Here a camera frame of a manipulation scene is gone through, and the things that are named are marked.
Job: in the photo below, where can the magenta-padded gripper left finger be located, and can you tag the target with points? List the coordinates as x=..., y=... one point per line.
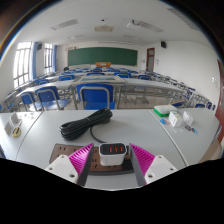
x=63, y=166

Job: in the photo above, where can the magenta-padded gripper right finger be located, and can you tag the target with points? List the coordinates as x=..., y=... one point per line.
x=159, y=166

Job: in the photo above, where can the white charger block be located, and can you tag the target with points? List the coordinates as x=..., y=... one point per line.
x=112, y=159

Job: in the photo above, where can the blue printed card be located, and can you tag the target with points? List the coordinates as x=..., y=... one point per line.
x=164, y=122

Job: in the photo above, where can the dark square sticker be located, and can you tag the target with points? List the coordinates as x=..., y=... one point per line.
x=188, y=128

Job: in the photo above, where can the small white box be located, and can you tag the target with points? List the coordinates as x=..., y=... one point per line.
x=14, y=119
x=188, y=118
x=175, y=119

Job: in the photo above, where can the round blue sticker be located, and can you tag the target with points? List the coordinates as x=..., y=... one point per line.
x=195, y=131

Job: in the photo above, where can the green and white flat box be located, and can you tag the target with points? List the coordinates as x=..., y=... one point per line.
x=165, y=110

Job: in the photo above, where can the round yellow object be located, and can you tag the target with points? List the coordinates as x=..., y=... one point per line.
x=16, y=132

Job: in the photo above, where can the blue chairs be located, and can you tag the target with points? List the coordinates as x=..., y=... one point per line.
x=96, y=96

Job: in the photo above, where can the red-brown door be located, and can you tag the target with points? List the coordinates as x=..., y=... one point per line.
x=220, y=106

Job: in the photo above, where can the brown door with window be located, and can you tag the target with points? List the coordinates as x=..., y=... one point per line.
x=150, y=60

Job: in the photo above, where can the narrow window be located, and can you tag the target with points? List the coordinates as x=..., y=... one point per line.
x=48, y=58

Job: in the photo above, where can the orange lectern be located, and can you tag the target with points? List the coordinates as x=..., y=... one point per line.
x=103, y=64

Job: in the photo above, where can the large window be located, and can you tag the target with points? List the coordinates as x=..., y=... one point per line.
x=22, y=63

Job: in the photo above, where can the green blackboard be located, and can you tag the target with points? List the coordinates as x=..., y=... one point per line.
x=102, y=56

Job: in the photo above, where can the ceiling lights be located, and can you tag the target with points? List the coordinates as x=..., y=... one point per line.
x=65, y=24

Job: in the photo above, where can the ceiling air conditioner vent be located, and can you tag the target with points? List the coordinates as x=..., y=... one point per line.
x=104, y=29

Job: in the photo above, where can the white ceiling projector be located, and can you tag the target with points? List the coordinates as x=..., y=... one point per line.
x=132, y=24

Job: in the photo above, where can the black wall speaker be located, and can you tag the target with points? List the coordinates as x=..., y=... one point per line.
x=39, y=46
x=163, y=44

